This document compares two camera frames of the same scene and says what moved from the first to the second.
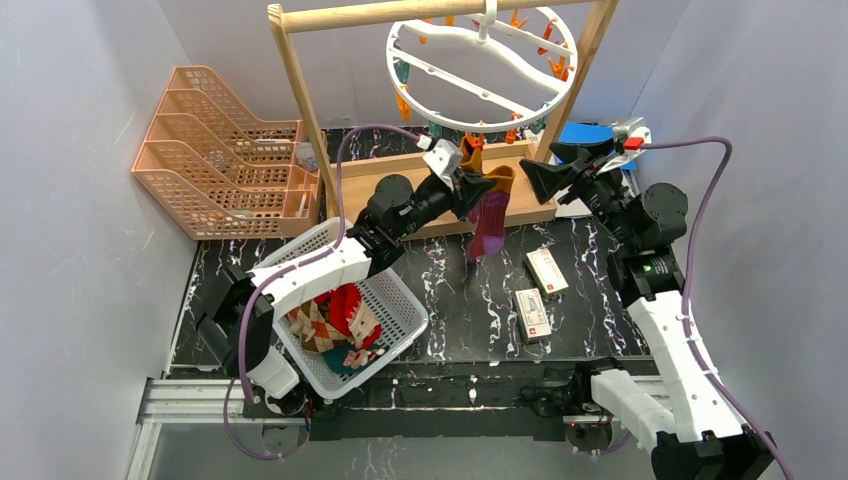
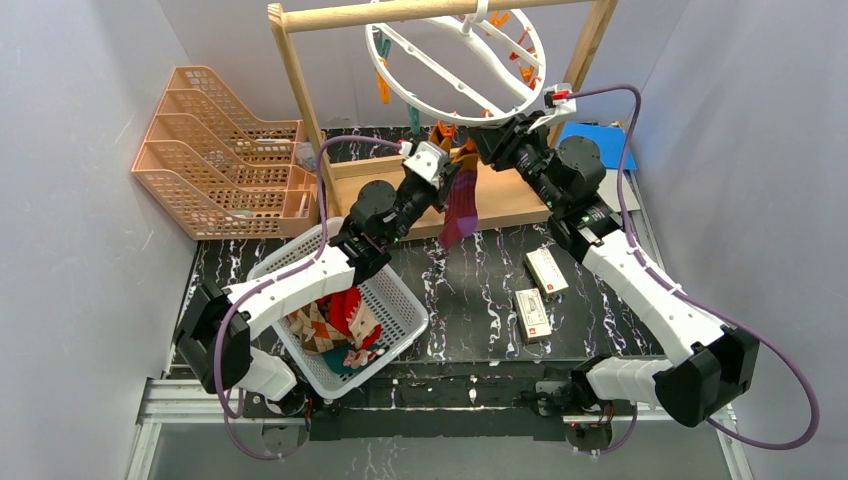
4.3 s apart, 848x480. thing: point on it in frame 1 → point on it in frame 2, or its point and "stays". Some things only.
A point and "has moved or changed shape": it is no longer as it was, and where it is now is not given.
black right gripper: (577, 177) → (502, 140)
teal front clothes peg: (435, 129) → (414, 120)
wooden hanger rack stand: (523, 197) stays
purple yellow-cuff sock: (490, 215) → (461, 209)
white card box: (544, 272) stays
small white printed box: (531, 314) stays
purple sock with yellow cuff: (470, 156) has moved or changed shape
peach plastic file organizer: (221, 173) stays
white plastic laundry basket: (399, 312) stays
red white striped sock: (340, 302) stays
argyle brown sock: (311, 323) stays
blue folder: (584, 133) stays
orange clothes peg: (404, 104) → (384, 89)
